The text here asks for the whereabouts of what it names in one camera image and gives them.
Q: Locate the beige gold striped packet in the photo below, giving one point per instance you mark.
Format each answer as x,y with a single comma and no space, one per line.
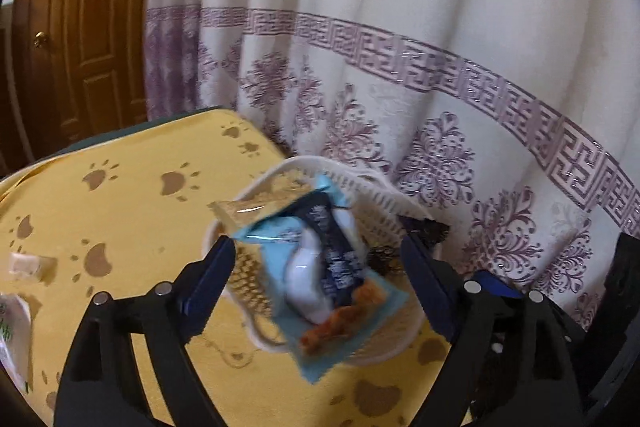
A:
237,214

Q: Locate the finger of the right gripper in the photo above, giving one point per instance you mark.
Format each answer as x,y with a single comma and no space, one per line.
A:
607,363

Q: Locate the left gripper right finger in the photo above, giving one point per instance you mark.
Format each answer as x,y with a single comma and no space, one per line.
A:
509,360

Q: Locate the brown wooden door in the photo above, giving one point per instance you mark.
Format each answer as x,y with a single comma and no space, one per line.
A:
78,69

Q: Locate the white purple patterned curtain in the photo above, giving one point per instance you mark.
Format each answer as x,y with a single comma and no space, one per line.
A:
514,121

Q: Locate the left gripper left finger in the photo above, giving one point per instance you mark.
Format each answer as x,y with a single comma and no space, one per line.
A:
101,383

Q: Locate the light blue snack bag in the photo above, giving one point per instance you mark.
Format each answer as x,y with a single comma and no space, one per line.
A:
325,299

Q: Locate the white plastic basket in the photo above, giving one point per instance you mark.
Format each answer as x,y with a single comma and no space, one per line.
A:
376,204

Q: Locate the white green snack packet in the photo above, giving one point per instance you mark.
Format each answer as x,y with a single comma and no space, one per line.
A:
16,337

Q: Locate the small white wrapped candy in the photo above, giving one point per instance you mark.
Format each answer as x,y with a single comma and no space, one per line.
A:
29,267

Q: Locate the yellow paw print blanket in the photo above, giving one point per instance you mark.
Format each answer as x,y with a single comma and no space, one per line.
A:
124,215

